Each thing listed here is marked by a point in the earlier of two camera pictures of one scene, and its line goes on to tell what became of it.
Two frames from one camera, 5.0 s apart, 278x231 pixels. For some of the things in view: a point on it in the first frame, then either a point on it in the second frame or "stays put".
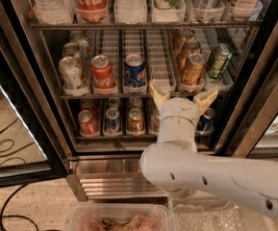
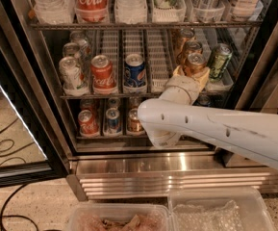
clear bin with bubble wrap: [212, 215] stays put
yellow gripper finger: [159, 97] to [179, 71]
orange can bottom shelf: [136, 124] stays put
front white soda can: [72, 82] stays put
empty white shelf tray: [162, 70] stays put
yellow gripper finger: [204, 99] to [201, 77]
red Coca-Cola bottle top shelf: [90, 3] stays put
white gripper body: [179, 109] to [187, 83]
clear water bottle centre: [130, 4] stays put
